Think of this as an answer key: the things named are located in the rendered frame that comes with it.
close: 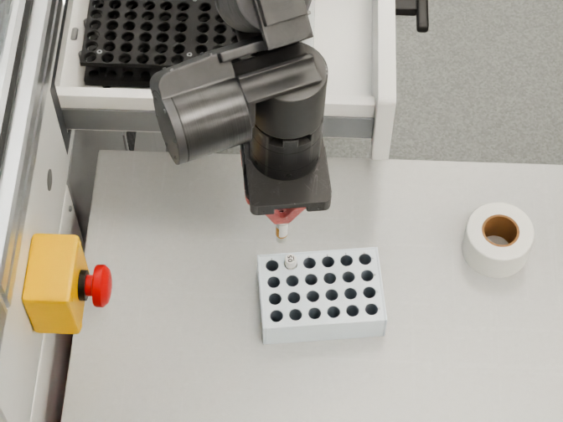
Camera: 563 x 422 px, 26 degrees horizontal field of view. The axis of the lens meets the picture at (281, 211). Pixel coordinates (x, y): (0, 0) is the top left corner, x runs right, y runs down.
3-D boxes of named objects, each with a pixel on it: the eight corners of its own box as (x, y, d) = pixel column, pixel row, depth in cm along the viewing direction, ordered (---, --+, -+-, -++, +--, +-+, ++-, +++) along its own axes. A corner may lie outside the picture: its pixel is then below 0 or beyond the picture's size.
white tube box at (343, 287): (374, 264, 128) (377, 246, 125) (384, 336, 124) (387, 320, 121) (257, 272, 128) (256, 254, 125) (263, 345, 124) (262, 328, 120)
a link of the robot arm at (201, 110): (296, -40, 86) (262, -34, 94) (139, 5, 83) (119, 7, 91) (339, 122, 88) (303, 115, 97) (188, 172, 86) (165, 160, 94)
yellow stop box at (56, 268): (96, 270, 119) (85, 233, 113) (87, 337, 115) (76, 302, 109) (44, 267, 119) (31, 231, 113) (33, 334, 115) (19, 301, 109)
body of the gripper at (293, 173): (250, 219, 97) (250, 167, 91) (239, 116, 103) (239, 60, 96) (331, 213, 98) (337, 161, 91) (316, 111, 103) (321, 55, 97)
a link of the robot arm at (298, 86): (341, 79, 88) (310, 23, 91) (253, 106, 87) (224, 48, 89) (334, 135, 94) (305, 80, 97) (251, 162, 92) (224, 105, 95)
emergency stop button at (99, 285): (116, 277, 117) (111, 257, 113) (111, 315, 115) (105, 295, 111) (84, 275, 117) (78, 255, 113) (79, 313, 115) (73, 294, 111)
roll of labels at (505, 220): (465, 279, 127) (470, 260, 124) (458, 221, 131) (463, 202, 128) (532, 278, 127) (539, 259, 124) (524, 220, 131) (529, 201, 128)
